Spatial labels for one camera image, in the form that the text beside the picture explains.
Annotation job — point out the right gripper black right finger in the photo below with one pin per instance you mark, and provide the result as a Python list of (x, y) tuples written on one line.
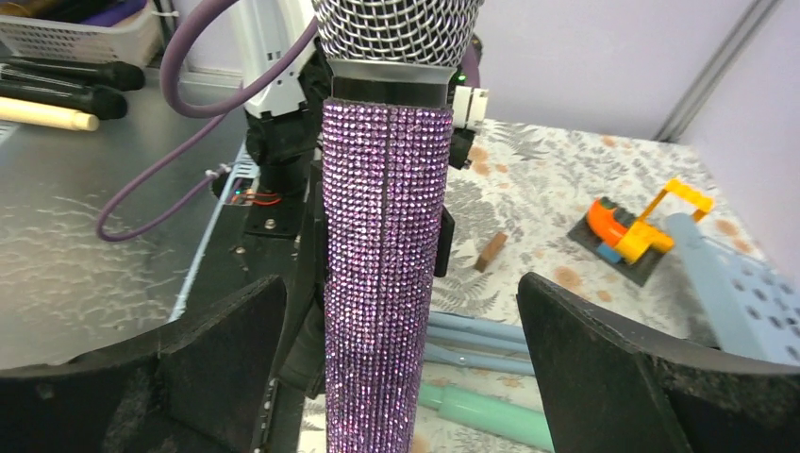
[(611, 384)]

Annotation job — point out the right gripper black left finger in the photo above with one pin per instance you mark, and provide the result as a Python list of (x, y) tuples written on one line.
[(194, 385)]

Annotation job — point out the green toy microphone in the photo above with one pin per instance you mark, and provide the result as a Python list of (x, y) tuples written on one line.
[(488, 414)]

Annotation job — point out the light blue music stand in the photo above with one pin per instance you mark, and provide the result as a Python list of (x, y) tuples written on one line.
[(752, 310)]

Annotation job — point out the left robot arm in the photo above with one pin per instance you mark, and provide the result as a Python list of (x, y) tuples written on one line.
[(279, 56)]

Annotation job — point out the toy brick assembly grey base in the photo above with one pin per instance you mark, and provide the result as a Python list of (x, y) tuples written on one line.
[(625, 240)]

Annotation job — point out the light wooden block centre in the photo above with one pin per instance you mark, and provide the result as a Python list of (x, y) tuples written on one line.
[(490, 251)]

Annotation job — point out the floral tablecloth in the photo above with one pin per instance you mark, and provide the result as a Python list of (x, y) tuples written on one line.
[(534, 183)]

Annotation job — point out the black microphone lower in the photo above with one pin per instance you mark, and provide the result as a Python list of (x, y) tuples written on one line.
[(104, 103)]

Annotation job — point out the black microphone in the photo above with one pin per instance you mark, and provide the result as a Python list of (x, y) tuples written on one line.
[(117, 75), (104, 103)]

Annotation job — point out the black microphone upper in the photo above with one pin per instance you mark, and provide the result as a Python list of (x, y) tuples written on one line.
[(117, 75)]

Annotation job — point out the cream wooden stick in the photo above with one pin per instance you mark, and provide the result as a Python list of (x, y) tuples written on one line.
[(26, 112)]

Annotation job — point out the white plastic basket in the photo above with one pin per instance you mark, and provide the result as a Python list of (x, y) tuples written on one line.
[(135, 41)]

